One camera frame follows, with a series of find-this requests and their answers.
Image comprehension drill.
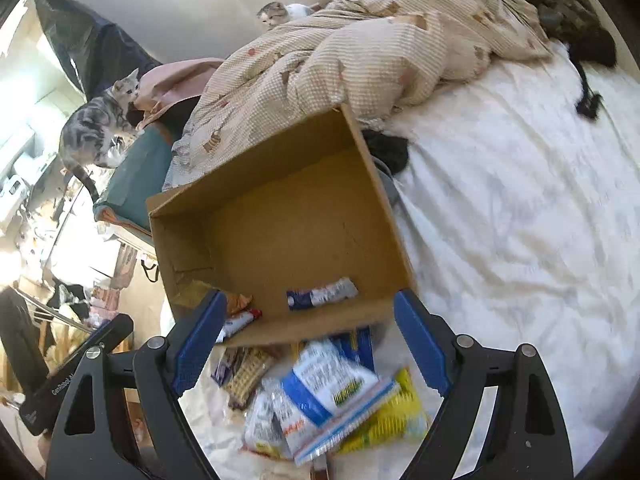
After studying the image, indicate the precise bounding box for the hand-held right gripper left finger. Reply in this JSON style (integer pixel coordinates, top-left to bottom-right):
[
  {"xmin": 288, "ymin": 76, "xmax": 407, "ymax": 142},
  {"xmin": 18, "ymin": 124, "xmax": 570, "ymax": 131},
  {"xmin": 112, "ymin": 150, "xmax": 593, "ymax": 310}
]
[{"xmin": 45, "ymin": 290, "xmax": 229, "ymax": 480}]

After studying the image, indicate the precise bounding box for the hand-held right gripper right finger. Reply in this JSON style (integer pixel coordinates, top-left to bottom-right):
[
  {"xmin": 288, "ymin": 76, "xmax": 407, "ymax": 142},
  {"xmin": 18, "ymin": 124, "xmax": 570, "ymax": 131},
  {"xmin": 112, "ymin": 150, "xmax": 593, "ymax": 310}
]
[{"xmin": 394, "ymin": 289, "xmax": 576, "ymax": 480}]

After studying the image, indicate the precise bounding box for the yellow snack packet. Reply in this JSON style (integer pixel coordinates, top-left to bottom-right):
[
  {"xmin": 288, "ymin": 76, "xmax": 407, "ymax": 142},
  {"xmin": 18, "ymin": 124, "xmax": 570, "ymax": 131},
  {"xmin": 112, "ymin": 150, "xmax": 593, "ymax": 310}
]
[{"xmin": 337, "ymin": 367, "xmax": 432, "ymax": 457}]

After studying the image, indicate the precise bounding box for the brown cardboard box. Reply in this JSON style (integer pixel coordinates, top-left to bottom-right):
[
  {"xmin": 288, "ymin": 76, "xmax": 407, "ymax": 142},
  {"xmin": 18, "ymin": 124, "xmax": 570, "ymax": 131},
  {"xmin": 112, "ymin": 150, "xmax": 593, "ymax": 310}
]
[{"xmin": 146, "ymin": 102, "xmax": 416, "ymax": 350}]

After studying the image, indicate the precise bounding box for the small red white snack packet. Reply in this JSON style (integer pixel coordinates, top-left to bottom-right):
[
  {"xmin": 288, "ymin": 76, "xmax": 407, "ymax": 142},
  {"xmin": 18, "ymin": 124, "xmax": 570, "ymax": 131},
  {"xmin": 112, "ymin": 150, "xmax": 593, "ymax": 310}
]
[{"xmin": 215, "ymin": 307, "xmax": 263, "ymax": 345}]

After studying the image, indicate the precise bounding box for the small orange snack packet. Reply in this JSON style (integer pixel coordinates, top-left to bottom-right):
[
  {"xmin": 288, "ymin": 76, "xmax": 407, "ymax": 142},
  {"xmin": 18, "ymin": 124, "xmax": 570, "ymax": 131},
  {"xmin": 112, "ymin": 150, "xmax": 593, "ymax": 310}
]
[{"xmin": 224, "ymin": 290, "xmax": 254, "ymax": 317}]

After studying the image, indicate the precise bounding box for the black garment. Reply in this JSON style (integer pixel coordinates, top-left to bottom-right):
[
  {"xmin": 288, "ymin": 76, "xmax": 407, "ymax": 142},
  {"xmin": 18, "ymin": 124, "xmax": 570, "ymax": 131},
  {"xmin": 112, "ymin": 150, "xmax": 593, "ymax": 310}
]
[{"xmin": 0, "ymin": 287, "xmax": 50, "ymax": 393}]

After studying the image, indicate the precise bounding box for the silver snack packet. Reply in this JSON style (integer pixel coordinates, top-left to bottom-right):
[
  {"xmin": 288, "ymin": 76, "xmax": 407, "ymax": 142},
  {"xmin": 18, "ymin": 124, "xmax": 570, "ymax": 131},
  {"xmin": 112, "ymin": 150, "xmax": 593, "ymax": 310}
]
[{"xmin": 241, "ymin": 377, "xmax": 301, "ymax": 462}]

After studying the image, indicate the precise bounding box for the small blue white snack packet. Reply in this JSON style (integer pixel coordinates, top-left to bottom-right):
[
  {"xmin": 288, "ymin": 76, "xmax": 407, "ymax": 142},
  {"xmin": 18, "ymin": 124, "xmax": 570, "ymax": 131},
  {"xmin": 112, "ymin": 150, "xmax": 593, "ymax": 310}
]
[{"xmin": 286, "ymin": 276, "xmax": 360, "ymax": 312}]

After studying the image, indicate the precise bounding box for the teal cushion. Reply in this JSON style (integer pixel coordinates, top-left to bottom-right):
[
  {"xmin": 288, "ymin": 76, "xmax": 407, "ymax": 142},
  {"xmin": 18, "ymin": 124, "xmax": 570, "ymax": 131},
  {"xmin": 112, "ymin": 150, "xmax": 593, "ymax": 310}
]
[{"xmin": 94, "ymin": 122, "xmax": 176, "ymax": 238}]

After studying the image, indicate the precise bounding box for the black fuzzy cloth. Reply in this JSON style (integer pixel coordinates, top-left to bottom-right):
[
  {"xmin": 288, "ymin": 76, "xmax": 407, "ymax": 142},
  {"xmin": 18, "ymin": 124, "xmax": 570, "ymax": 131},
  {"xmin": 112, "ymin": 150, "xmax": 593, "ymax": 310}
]
[{"xmin": 362, "ymin": 129, "xmax": 411, "ymax": 176}]

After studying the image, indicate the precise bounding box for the grey tabby cat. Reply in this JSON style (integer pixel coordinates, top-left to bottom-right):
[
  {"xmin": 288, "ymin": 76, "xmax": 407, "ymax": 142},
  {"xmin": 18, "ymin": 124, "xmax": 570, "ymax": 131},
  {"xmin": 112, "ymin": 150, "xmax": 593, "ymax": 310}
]
[{"xmin": 59, "ymin": 67, "xmax": 143, "ymax": 203}]

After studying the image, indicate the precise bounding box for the pink cloth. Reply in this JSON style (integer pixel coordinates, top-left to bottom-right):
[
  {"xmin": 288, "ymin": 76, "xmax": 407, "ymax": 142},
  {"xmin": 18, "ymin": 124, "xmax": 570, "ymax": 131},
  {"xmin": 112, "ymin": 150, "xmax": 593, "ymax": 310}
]
[{"xmin": 132, "ymin": 57, "xmax": 226, "ymax": 128}]

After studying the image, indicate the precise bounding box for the beige checked quilt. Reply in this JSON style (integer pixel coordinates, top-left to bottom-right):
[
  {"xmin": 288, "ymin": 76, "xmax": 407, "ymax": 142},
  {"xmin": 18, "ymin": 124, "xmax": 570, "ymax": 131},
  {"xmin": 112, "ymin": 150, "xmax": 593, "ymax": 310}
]
[{"xmin": 162, "ymin": 0, "xmax": 551, "ymax": 193}]

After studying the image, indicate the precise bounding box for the dark blue fabric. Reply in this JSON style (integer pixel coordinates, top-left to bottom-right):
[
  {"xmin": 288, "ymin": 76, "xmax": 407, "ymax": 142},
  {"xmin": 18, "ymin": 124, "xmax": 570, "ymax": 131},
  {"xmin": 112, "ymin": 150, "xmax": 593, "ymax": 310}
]
[{"xmin": 32, "ymin": 0, "xmax": 163, "ymax": 101}]

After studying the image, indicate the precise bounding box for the white grey cat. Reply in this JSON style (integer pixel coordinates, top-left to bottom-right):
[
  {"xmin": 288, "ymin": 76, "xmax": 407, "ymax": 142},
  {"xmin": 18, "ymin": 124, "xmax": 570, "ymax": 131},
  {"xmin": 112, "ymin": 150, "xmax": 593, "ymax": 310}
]
[{"xmin": 256, "ymin": 1, "xmax": 313, "ymax": 28}]

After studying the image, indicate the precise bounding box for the black cloth with cord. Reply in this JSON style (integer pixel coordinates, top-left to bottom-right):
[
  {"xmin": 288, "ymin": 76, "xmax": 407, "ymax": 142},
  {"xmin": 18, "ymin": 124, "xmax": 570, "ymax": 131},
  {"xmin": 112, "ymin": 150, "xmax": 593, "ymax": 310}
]
[{"xmin": 565, "ymin": 25, "xmax": 618, "ymax": 121}]

